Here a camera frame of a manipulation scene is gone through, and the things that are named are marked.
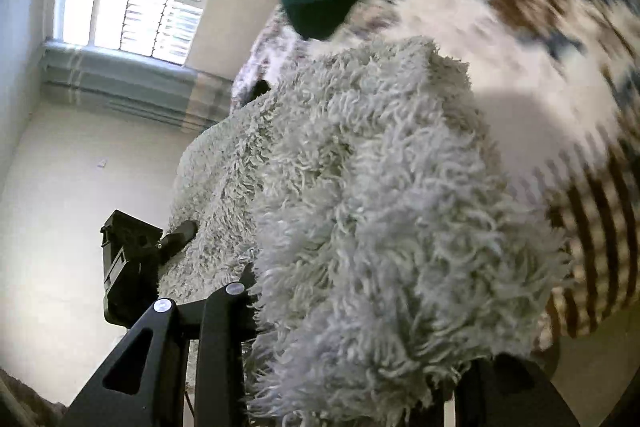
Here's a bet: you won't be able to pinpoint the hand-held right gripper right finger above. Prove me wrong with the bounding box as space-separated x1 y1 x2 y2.
452 354 583 427

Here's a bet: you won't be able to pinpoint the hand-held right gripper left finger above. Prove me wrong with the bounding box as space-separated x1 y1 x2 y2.
60 264 259 427

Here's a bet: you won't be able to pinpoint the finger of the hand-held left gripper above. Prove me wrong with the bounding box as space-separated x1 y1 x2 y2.
157 220 199 254

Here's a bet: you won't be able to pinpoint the grey fluffy pants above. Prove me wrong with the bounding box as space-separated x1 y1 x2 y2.
159 36 576 427

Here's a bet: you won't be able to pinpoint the green striped curtain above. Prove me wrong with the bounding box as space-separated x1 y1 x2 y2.
40 41 234 134

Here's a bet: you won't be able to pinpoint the dark blue folded jeans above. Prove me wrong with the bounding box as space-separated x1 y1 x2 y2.
249 79 274 101

